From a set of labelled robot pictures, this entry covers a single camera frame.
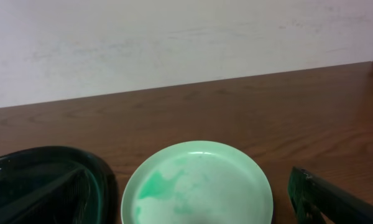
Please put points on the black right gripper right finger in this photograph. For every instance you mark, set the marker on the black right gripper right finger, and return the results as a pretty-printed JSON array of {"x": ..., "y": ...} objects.
[{"x": 314, "y": 199}]

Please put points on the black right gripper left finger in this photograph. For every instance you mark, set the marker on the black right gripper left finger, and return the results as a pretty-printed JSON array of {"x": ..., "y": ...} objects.
[{"x": 45, "y": 198}]

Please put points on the light green back plate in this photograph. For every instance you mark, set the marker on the light green back plate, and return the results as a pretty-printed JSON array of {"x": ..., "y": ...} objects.
[{"x": 202, "y": 182}]

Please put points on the round dark green tray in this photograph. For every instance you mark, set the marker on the round dark green tray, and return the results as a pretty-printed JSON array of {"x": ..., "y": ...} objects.
[{"x": 102, "y": 205}]

